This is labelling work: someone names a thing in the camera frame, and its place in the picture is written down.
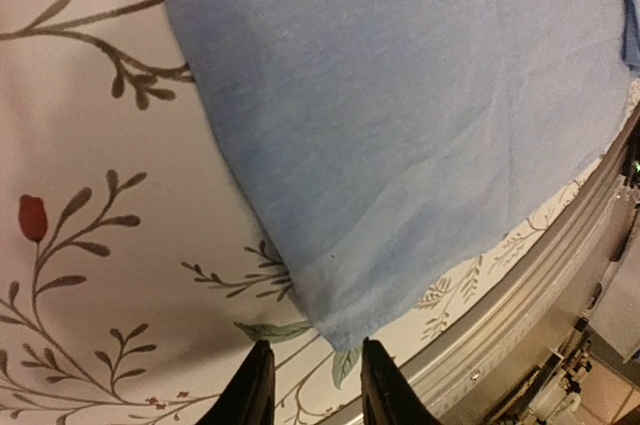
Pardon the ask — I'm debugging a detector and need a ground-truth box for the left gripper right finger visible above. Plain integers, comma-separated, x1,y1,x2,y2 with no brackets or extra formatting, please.
361,339,440,425

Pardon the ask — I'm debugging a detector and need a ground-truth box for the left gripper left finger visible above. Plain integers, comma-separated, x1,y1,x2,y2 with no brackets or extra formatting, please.
198,340,275,425

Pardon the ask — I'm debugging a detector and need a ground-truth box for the light blue long sleeve shirt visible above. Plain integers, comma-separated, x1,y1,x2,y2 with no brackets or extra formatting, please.
164,0,639,350

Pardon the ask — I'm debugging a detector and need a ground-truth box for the floral table mat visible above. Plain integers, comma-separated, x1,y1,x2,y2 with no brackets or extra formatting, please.
1,0,639,424

